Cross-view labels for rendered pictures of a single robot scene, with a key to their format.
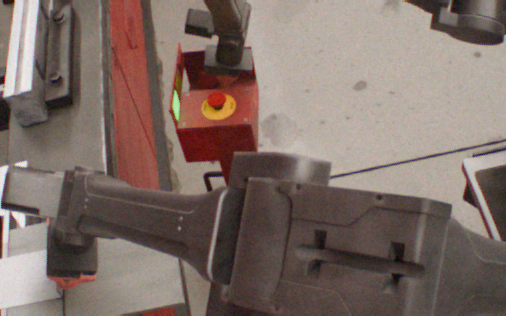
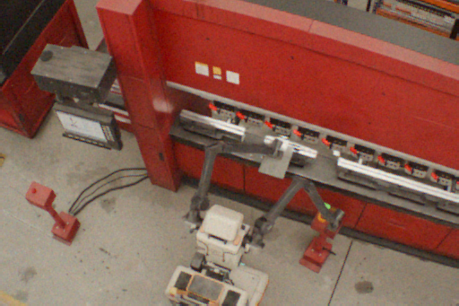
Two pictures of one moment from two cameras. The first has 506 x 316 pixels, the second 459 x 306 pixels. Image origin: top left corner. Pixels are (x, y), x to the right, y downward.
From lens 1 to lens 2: 334 cm
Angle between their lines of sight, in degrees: 57
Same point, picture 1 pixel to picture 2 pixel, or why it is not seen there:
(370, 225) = (213, 146)
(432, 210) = (211, 149)
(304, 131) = (358, 294)
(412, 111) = not seen: outside the picture
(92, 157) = (316, 177)
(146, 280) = (266, 167)
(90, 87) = (340, 184)
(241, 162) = (230, 145)
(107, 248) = (278, 163)
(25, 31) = (362, 170)
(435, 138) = not seen: outside the picture
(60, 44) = (359, 180)
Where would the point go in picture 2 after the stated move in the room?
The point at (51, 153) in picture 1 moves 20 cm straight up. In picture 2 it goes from (324, 168) to (327, 155)
